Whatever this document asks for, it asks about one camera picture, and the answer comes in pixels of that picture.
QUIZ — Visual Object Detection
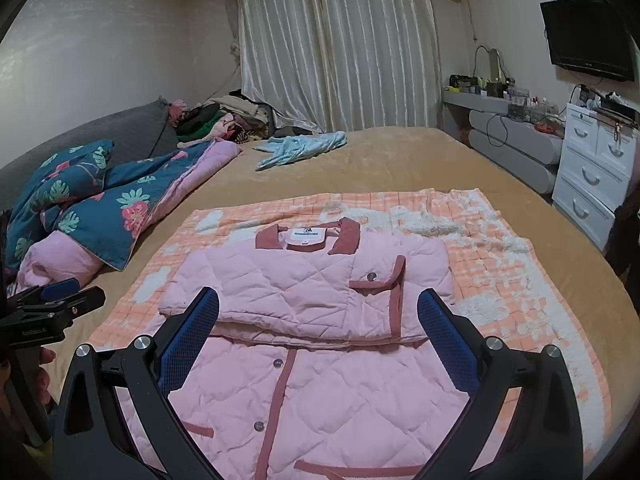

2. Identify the black wall television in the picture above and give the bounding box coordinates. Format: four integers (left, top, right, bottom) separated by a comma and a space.
539, 0, 636, 83

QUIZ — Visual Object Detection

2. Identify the bed with tan sheet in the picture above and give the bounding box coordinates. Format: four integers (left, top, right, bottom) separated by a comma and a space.
0, 126, 640, 461

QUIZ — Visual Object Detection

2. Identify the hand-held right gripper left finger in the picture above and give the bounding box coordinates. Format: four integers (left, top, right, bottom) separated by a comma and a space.
52, 286, 221, 480

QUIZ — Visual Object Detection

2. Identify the person's left hand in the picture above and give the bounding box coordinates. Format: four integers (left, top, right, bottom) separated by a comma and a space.
36, 348, 57, 407

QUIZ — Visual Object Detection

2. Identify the clutter of cosmetics bottles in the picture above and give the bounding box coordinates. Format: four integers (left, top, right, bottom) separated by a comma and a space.
447, 74, 566, 133

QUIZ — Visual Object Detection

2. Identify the oval table mirror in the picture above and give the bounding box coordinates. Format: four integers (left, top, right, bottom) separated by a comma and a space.
472, 44, 507, 83

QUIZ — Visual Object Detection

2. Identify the light blue garment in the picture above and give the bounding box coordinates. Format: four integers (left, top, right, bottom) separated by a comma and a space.
254, 131, 347, 172

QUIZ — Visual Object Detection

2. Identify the grey dressing table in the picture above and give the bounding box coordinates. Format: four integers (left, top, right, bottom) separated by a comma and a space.
441, 89, 568, 193

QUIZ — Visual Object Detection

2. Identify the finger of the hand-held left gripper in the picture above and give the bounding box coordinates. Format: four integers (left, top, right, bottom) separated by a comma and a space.
50, 286, 107, 322
7, 279, 82, 311

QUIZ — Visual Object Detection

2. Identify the dark clothes heap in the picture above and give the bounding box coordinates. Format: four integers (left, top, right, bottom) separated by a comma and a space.
611, 204, 640, 278

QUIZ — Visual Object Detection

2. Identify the pink quilted jacket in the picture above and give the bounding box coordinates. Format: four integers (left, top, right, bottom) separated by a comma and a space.
116, 217, 511, 480

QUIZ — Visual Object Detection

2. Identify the white curtain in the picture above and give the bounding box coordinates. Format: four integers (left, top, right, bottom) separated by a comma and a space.
235, 0, 443, 133

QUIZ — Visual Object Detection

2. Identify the white drawer cabinet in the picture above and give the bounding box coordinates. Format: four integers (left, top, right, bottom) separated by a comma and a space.
551, 102, 640, 251

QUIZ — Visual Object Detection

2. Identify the clutter on drawer cabinet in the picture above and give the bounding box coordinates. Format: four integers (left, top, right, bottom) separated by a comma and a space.
570, 84, 640, 128

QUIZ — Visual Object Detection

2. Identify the pile of mixed clothes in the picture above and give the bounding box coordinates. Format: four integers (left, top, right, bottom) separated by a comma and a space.
170, 91, 273, 147

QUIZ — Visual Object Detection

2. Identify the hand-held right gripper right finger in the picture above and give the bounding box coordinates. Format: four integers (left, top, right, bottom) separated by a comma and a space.
417, 287, 583, 480

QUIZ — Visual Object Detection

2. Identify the blue floral quilt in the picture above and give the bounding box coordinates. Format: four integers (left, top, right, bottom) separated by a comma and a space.
5, 139, 243, 293

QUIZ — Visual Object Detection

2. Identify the orange plaid blanket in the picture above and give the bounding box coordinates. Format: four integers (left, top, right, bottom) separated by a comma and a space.
90, 189, 608, 466

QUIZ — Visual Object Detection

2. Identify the grey headboard cushion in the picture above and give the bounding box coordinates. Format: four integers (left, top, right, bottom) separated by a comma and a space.
0, 96, 178, 211

